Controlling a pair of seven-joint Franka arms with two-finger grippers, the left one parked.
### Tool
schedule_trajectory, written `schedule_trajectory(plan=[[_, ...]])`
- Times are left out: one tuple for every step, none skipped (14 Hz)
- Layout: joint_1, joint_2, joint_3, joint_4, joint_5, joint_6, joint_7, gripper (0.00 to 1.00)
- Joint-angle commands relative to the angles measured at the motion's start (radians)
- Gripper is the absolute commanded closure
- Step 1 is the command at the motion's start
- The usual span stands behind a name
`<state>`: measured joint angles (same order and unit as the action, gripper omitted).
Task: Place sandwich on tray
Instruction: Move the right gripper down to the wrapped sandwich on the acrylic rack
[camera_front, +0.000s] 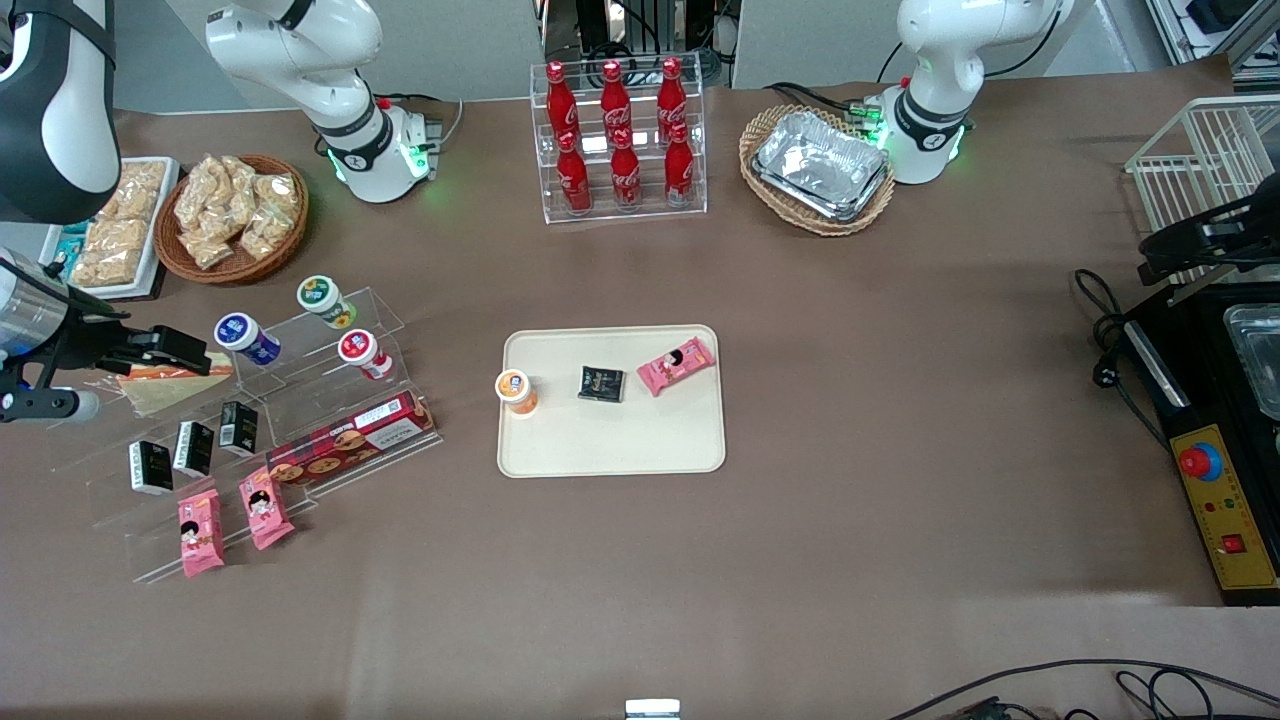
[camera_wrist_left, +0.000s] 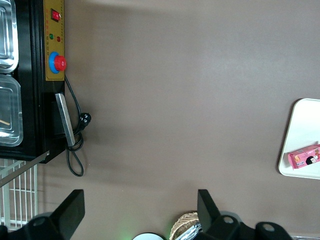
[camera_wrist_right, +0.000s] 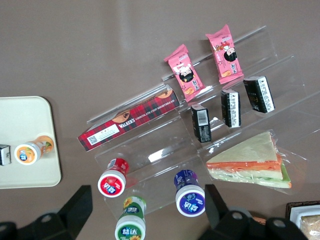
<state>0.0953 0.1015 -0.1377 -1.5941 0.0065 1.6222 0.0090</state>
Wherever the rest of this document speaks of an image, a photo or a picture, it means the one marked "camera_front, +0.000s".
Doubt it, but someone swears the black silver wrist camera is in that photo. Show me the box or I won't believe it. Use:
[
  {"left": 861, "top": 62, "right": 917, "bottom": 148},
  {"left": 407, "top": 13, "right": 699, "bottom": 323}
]
[{"left": 0, "top": 386, "right": 103, "bottom": 423}]

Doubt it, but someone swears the clear acrylic bottle rack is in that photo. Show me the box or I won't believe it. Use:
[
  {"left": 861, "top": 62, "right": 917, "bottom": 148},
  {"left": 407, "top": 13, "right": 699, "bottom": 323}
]
[{"left": 528, "top": 62, "right": 709, "bottom": 225}]

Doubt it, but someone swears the blue lid yogurt bottle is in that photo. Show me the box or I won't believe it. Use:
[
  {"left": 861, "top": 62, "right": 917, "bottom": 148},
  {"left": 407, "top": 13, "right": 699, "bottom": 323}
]
[{"left": 213, "top": 311, "right": 283, "bottom": 367}]

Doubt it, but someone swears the black power cable with plug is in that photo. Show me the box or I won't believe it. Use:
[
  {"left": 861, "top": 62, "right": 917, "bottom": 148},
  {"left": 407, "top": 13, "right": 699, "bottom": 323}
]
[{"left": 1073, "top": 268, "right": 1173, "bottom": 451}]

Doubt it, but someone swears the black equipment rack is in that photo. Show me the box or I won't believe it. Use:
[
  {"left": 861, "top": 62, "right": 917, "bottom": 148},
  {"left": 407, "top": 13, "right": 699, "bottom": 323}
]
[{"left": 540, "top": 0, "right": 738, "bottom": 87}]

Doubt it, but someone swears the clear bag of puffed snack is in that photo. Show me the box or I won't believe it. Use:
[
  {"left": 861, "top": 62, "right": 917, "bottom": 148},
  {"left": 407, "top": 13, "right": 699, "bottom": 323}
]
[
  {"left": 238, "top": 208, "right": 296, "bottom": 261},
  {"left": 222, "top": 155, "right": 263, "bottom": 201},
  {"left": 255, "top": 172, "right": 301, "bottom": 216},
  {"left": 175, "top": 155, "right": 229, "bottom": 223},
  {"left": 180, "top": 228, "right": 236, "bottom": 271}
]

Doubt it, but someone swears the wrapped rice cracker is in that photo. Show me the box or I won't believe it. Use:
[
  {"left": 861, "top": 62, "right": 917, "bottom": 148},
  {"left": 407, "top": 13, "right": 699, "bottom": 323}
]
[
  {"left": 112, "top": 160, "right": 168, "bottom": 216},
  {"left": 85, "top": 215, "right": 151, "bottom": 259},
  {"left": 68, "top": 252, "right": 141, "bottom": 289}
]

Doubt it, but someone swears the light wicker basket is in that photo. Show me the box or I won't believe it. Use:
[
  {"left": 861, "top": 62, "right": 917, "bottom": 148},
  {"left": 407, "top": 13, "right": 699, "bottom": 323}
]
[{"left": 738, "top": 104, "right": 897, "bottom": 237}]

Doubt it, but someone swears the white rectangular dish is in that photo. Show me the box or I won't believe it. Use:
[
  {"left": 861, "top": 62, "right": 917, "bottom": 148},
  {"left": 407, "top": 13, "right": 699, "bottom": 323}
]
[{"left": 40, "top": 157, "right": 181, "bottom": 301}]

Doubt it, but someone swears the cream plastic serving tray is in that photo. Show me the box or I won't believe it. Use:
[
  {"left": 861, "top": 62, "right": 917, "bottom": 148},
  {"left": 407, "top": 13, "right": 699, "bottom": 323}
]
[{"left": 497, "top": 324, "right": 727, "bottom": 479}]

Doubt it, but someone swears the aluminium foil tray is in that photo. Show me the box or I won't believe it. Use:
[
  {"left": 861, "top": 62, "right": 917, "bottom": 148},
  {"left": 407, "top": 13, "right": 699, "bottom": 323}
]
[
  {"left": 752, "top": 110, "right": 891, "bottom": 223},
  {"left": 1222, "top": 305, "right": 1280, "bottom": 421}
]

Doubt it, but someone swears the orange yogurt bottle white lid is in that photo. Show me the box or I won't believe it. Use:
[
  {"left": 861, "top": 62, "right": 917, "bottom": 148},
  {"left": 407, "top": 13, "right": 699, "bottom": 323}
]
[{"left": 495, "top": 368, "right": 541, "bottom": 416}]

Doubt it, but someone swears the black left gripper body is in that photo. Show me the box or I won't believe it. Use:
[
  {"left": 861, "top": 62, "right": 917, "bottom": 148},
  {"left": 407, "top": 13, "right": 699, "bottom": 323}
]
[{"left": 1195, "top": 195, "right": 1280, "bottom": 269}]

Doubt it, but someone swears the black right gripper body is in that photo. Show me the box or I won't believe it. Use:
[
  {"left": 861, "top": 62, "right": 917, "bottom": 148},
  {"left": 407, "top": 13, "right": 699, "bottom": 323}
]
[{"left": 20, "top": 292, "right": 137, "bottom": 387}]

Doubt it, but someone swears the aluminium frame profile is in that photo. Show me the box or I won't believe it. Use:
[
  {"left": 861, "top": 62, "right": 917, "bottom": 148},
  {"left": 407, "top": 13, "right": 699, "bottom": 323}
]
[{"left": 1148, "top": 0, "right": 1280, "bottom": 73}]

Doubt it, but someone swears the pink snack packet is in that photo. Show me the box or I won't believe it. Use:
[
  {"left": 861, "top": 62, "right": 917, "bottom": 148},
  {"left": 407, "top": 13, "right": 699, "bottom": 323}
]
[
  {"left": 238, "top": 466, "right": 296, "bottom": 551},
  {"left": 177, "top": 488, "right": 227, "bottom": 579},
  {"left": 637, "top": 336, "right": 717, "bottom": 398}
]

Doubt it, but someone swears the black cable bundle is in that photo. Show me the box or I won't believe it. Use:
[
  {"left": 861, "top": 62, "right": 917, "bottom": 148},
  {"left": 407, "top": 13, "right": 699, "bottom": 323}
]
[{"left": 765, "top": 82, "right": 883, "bottom": 127}]

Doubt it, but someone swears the red lid yogurt bottle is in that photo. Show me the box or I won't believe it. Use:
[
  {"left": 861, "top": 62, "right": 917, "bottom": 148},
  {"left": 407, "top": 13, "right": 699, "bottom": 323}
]
[{"left": 337, "top": 328, "right": 395, "bottom": 382}]

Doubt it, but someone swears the clear acrylic step stand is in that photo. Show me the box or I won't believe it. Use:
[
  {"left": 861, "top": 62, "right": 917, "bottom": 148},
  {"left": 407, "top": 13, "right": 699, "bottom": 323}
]
[{"left": 50, "top": 287, "right": 446, "bottom": 586}]

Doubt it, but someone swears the green lid yogurt bottle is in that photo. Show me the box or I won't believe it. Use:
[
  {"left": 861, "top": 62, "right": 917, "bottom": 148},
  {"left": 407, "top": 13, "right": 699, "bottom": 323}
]
[{"left": 296, "top": 275, "right": 358, "bottom": 331}]

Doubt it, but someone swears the small teal packet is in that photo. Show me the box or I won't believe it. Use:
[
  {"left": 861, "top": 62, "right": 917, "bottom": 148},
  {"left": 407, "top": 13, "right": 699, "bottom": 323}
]
[{"left": 45, "top": 228, "right": 89, "bottom": 283}]

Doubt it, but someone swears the red cookie box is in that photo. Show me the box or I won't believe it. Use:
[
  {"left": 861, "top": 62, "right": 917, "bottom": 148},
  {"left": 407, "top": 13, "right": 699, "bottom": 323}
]
[{"left": 267, "top": 390, "right": 438, "bottom": 488}]

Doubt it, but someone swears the plastic triangle sandwich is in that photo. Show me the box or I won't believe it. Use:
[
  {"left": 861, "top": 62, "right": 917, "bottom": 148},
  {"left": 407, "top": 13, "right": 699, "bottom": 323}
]
[{"left": 118, "top": 365, "right": 237, "bottom": 418}]

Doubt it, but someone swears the red cola bottle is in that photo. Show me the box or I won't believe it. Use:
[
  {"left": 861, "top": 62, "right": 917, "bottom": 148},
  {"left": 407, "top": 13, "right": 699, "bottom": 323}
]
[
  {"left": 556, "top": 130, "right": 593, "bottom": 214},
  {"left": 657, "top": 57, "right": 689, "bottom": 136},
  {"left": 545, "top": 60, "right": 581, "bottom": 141},
  {"left": 664, "top": 122, "right": 696, "bottom": 208},
  {"left": 600, "top": 60, "right": 633, "bottom": 141},
  {"left": 610, "top": 128, "right": 643, "bottom": 211}
]

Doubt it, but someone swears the black tissue pack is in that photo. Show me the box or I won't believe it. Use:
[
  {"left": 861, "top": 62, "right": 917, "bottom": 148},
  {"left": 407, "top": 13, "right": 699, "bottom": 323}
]
[
  {"left": 173, "top": 421, "right": 215, "bottom": 478},
  {"left": 218, "top": 400, "right": 259, "bottom": 457},
  {"left": 577, "top": 366, "right": 627, "bottom": 404},
  {"left": 128, "top": 440, "right": 176, "bottom": 497}
]

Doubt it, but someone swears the brown wicker basket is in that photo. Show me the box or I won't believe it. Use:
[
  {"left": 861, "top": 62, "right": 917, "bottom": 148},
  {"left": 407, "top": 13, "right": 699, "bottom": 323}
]
[{"left": 153, "top": 153, "right": 309, "bottom": 286}]

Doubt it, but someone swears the black sealing machine yellow panel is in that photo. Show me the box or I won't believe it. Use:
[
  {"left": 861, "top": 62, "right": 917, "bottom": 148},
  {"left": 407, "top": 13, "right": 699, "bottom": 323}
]
[{"left": 1120, "top": 280, "right": 1280, "bottom": 607}]

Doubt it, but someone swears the white wire basket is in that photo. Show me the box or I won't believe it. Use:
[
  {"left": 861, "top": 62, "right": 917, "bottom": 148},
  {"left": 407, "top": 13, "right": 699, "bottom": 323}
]
[{"left": 1125, "top": 95, "right": 1280, "bottom": 286}]

